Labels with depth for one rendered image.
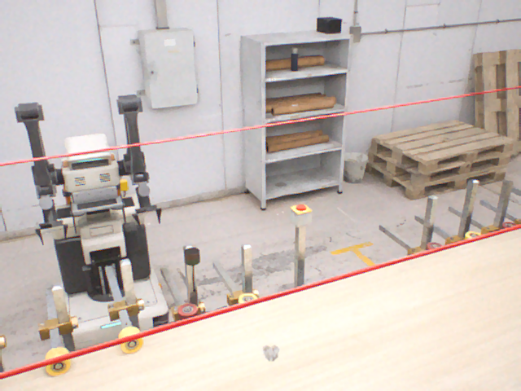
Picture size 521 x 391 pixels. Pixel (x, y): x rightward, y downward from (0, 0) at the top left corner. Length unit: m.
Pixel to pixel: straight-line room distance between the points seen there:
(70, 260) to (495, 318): 2.33
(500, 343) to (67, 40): 3.60
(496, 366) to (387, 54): 4.05
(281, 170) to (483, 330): 3.43
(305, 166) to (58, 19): 2.71
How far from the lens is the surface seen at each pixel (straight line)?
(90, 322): 3.17
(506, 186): 2.95
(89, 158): 2.64
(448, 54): 6.11
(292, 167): 5.27
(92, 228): 2.88
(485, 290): 2.39
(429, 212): 2.63
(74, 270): 3.31
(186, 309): 2.11
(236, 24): 4.67
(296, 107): 4.61
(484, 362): 2.03
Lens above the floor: 2.21
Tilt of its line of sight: 26 degrees down
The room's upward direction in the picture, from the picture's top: 1 degrees counter-clockwise
